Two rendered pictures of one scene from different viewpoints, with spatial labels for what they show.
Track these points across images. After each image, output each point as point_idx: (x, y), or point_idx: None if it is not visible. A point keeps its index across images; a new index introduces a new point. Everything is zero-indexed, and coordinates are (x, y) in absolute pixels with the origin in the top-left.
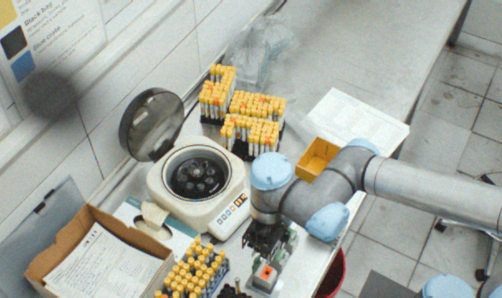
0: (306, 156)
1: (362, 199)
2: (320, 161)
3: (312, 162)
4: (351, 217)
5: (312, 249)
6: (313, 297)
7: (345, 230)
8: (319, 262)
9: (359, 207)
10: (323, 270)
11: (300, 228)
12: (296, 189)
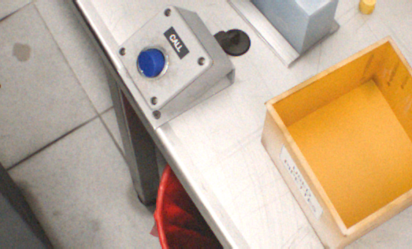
0: None
1: (225, 235)
2: (407, 191)
3: None
4: (187, 168)
5: (152, 14)
6: (190, 213)
7: (156, 122)
8: (109, 10)
9: (209, 218)
10: (86, 9)
11: (226, 18)
12: None
